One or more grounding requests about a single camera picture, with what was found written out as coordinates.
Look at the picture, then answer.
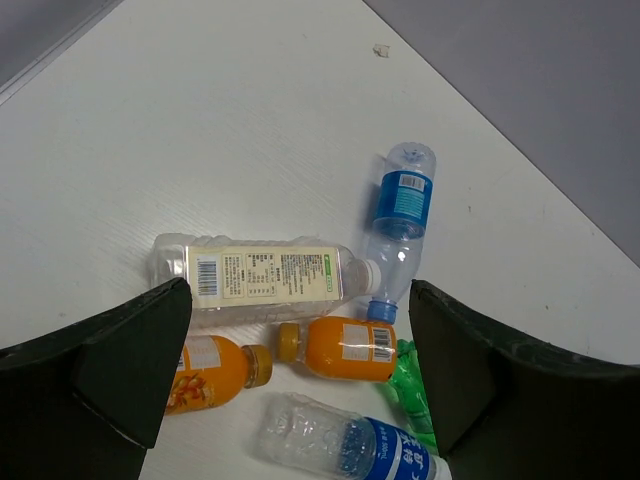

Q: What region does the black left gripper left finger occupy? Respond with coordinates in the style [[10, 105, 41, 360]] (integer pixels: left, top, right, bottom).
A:
[[1, 279, 192, 479]]

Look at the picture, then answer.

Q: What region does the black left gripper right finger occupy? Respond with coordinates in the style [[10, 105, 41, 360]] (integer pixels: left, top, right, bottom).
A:
[[409, 280, 639, 479]]

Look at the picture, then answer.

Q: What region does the green plastic bottle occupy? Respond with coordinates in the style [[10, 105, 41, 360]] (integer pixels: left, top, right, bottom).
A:
[[376, 339, 438, 454]]

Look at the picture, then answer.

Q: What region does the orange juice bottle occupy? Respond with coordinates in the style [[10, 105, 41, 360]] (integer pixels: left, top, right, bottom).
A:
[[277, 316, 397, 383], [165, 335, 273, 415]]

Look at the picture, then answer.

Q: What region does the clear bottle cream label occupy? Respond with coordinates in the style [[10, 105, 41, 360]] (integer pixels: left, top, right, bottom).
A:
[[148, 233, 381, 330]]

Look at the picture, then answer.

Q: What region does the large blue label water bottle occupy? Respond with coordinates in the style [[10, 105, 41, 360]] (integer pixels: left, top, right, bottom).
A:
[[256, 392, 452, 480]]

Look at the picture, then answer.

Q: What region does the small blue label water bottle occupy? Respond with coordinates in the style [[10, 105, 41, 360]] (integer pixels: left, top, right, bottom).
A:
[[366, 142, 436, 324]]

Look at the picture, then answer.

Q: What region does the small paper scrap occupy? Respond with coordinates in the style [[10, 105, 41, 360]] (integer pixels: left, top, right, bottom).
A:
[[372, 44, 390, 58]]

